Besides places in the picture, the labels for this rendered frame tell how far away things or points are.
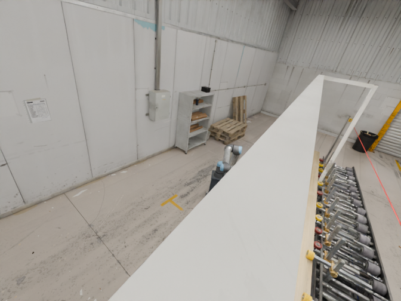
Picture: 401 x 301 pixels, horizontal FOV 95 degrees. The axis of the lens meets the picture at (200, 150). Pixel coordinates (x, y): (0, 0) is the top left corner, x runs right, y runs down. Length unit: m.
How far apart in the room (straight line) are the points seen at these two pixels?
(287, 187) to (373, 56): 9.60
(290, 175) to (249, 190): 0.06
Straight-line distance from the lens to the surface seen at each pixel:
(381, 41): 9.79
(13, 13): 3.21
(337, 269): 2.32
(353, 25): 9.87
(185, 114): 4.64
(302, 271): 2.25
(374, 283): 2.73
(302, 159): 0.25
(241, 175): 0.18
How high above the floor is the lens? 2.56
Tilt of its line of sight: 29 degrees down
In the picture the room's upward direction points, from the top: 9 degrees clockwise
